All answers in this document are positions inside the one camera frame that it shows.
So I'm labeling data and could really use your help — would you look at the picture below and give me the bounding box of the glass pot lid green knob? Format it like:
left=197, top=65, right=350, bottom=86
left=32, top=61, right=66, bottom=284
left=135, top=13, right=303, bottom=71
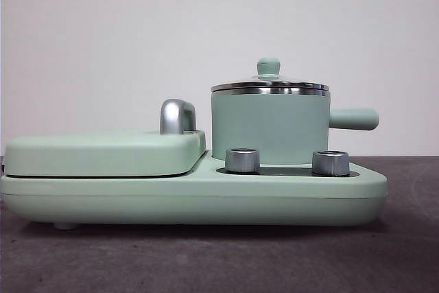
left=211, top=57, right=330, bottom=93

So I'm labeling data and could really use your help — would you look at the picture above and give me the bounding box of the silver control knob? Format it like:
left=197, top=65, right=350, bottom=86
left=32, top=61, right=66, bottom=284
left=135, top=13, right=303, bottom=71
left=224, top=148, right=261, bottom=173
left=311, top=150, right=351, bottom=176

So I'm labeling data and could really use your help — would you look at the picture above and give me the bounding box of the mint green pot with handle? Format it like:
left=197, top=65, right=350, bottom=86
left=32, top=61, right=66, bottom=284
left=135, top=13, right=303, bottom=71
left=210, top=86, right=380, bottom=166

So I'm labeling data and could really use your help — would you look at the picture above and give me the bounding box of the mint green cover silver handle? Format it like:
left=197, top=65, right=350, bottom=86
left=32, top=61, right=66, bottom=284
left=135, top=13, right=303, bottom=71
left=2, top=99, right=206, bottom=178

